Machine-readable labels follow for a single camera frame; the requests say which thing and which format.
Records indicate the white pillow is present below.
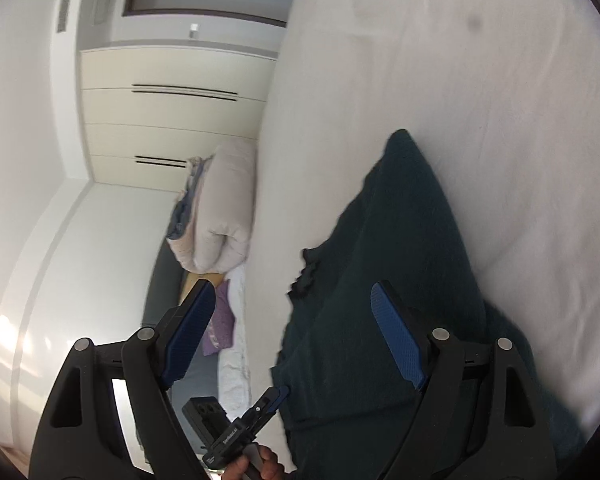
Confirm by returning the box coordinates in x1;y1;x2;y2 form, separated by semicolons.
228;264;247;346
217;340;252;411

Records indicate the purple patterned pillow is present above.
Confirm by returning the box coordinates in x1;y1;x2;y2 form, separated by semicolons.
202;280;237;356

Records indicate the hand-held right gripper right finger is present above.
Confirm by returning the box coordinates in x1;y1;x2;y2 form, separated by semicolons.
370;280;558;480

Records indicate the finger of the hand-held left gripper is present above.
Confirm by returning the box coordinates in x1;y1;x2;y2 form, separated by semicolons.
243;386;291;433

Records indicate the dark green towel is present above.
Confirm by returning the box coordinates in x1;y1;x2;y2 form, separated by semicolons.
271;129;588;480

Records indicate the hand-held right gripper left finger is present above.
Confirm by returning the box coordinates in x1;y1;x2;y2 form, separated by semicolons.
27;279;217;480

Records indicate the person's left hand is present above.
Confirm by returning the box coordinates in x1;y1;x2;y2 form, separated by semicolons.
220;444;287;480

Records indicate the cream wardrobe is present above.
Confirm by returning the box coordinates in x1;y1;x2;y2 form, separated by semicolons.
77;47;279;196

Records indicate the bed with white sheet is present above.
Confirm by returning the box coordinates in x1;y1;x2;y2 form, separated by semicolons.
245;0;600;441

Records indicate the rolled beige duvet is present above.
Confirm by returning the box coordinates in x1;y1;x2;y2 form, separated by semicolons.
166;140;257;275

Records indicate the dark grey padded headboard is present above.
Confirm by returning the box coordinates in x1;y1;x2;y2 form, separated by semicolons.
139;245;188;331

